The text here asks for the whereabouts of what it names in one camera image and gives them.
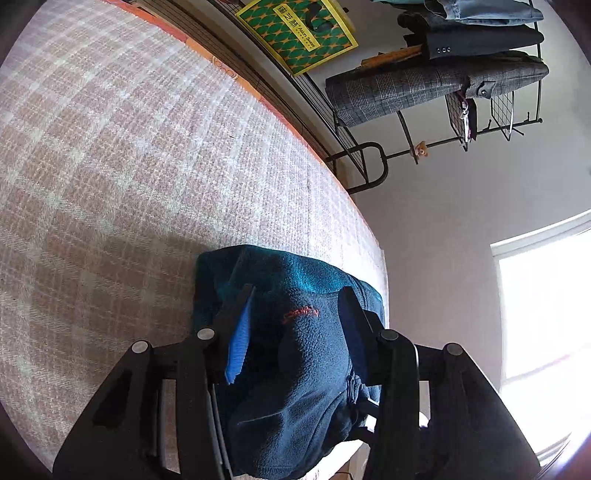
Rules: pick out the window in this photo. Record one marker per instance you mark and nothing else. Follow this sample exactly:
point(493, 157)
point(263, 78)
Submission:
point(545, 323)

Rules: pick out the blue plaid fleece jacket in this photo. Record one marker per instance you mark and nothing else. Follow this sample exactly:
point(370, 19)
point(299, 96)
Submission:
point(300, 369)

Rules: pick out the blue denim jacket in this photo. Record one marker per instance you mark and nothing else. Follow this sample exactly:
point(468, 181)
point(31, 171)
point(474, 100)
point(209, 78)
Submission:
point(485, 14)

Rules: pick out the orange garment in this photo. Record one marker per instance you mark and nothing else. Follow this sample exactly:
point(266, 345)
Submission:
point(392, 56)

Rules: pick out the black metal clothes rack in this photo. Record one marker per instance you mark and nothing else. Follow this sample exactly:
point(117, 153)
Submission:
point(318, 120)

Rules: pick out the yellow green box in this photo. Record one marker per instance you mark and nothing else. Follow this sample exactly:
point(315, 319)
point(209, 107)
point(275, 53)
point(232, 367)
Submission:
point(295, 32)

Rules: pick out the pink checked blanket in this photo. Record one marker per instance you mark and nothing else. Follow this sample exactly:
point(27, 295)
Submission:
point(115, 184)

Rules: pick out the small teddy bear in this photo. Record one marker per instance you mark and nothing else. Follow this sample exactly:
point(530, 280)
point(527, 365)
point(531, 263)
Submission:
point(421, 149)

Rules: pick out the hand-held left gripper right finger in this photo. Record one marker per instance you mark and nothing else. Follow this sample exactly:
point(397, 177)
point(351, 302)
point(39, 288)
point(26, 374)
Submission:
point(355, 323)

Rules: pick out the folded pink and black clothes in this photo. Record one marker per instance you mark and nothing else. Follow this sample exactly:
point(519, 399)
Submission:
point(467, 115)

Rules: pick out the grey plaid coat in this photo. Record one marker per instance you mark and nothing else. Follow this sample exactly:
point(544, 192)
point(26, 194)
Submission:
point(415, 87)

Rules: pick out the orange patterned mattress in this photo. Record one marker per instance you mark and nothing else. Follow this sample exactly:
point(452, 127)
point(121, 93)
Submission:
point(180, 34)

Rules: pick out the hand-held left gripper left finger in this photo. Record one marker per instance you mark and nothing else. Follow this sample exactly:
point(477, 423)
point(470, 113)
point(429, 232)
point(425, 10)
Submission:
point(240, 341)

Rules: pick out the black blazer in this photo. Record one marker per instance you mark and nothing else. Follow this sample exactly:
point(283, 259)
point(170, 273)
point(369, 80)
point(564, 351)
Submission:
point(475, 39)

